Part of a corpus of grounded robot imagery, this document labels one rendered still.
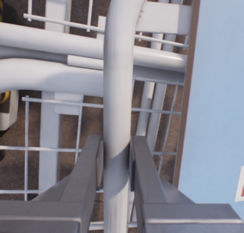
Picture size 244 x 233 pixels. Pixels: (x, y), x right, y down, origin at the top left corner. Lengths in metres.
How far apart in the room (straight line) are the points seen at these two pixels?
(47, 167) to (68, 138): 0.47
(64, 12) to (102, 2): 0.49
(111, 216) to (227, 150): 0.12
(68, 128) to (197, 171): 0.67
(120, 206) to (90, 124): 0.64
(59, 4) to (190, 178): 0.28
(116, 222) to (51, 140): 0.19
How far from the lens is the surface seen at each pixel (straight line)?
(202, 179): 0.18
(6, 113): 0.69
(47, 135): 0.32
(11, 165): 0.91
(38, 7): 0.79
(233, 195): 0.22
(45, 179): 0.36
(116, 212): 0.17
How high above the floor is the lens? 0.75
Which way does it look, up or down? 71 degrees down
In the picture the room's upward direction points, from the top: 140 degrees clockwise
